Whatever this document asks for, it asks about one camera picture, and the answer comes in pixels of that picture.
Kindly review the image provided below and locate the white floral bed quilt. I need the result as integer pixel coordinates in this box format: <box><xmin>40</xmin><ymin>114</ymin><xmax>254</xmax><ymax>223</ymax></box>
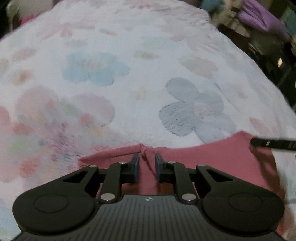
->
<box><xmin>1</xmin><ymin>1</ymin><xmax>295</xmax><ymax>240</ymax></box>

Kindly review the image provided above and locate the purple folded blanket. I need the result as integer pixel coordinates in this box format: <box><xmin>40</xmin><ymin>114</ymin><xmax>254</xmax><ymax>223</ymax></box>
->
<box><xmin>237</xmin><ymin>1</ymin><xmax>290</xmax><ymax>42</ymax></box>

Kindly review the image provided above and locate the pink ribbed small garment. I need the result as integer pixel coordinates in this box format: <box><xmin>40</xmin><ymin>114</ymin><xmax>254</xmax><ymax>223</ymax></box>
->
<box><xmin>78</xmin><ymin>131</ymin><xmax>292</xmax><ymax>240</ymax></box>

